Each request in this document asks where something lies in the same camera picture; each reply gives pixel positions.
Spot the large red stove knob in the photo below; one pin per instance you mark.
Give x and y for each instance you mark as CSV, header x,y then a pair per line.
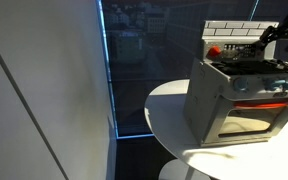
x,y
213,51

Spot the grey toy stove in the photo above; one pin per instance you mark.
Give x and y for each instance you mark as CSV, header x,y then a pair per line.
x,y
204,100

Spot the blue lit window mullion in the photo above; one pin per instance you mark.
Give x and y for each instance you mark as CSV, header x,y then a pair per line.
x,y
254,10

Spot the black burner grate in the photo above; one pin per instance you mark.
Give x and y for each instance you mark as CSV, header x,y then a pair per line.
x,y
250,67

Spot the black keypad display panel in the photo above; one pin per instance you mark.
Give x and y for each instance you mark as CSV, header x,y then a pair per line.
x,y
239,50

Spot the grey oven door with window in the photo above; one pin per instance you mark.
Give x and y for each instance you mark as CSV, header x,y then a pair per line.
x,y
214,126

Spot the white round table base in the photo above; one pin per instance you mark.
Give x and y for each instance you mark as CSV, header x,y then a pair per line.
x,y
172,171

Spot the blue lit window frame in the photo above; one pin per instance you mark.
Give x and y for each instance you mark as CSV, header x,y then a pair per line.
x,y
108,66

